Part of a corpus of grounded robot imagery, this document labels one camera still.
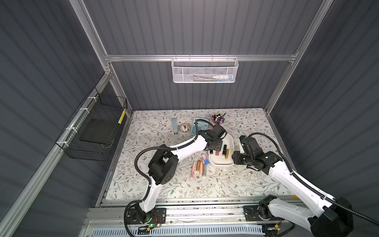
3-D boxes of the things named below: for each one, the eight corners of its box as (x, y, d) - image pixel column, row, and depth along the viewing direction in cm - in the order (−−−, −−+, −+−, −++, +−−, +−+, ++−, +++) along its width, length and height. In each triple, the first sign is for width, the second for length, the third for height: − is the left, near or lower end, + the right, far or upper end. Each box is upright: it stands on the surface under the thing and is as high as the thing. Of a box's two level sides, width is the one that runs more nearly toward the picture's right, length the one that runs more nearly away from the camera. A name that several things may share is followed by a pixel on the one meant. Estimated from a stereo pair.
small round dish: (178, 132, 109) (178, 130, 107) (179, 125, 113) (179, 123, 112) (190, 132, 109) (190, 130, 107) (190, 124, 113) (190, 123, 112)
